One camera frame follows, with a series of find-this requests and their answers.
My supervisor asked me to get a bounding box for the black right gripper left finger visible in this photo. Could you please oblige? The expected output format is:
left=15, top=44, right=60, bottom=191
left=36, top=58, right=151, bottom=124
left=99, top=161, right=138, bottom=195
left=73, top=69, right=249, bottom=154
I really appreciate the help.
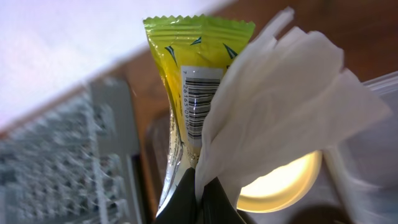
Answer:
left=154, top=168, right=197, bottom=224

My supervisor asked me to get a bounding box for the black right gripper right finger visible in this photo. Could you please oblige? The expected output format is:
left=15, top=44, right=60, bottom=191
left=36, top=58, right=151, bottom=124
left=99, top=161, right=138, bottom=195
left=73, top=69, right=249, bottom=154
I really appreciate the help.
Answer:
left=202, top=177, right=246, bottom=224

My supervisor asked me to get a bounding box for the white paper napkin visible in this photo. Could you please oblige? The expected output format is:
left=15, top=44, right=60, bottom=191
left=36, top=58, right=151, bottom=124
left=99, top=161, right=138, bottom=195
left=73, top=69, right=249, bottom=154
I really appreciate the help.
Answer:
left=195, top=7, right=392, bottom=207

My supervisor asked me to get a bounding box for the yellow green snack wrapper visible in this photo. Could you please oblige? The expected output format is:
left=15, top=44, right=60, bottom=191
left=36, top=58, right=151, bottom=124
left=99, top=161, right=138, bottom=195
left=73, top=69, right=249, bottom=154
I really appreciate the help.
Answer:
left=143, top=15, right=255, bottom=212

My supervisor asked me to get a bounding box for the yellow plate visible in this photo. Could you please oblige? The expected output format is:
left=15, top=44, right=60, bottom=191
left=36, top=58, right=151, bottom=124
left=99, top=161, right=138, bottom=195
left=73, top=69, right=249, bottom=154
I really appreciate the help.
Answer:
left=237, top=151, right=322, bottom=213

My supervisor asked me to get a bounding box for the brown serving tray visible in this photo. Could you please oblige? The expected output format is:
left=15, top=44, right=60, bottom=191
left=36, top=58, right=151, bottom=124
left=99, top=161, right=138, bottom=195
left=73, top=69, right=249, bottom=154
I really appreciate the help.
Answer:
left=143, top=108, right=172, bottom=200

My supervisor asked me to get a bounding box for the grey dish rack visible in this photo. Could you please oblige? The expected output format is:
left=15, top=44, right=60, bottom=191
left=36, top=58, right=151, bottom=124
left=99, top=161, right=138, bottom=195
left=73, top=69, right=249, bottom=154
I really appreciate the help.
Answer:
left=1, top=79, right=146, bottom=224

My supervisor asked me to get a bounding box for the clear plastic bin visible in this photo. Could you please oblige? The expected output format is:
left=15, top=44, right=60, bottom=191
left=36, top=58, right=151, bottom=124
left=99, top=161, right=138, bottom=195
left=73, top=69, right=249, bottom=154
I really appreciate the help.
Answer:
left=323, top=70, right=398, bottom=224

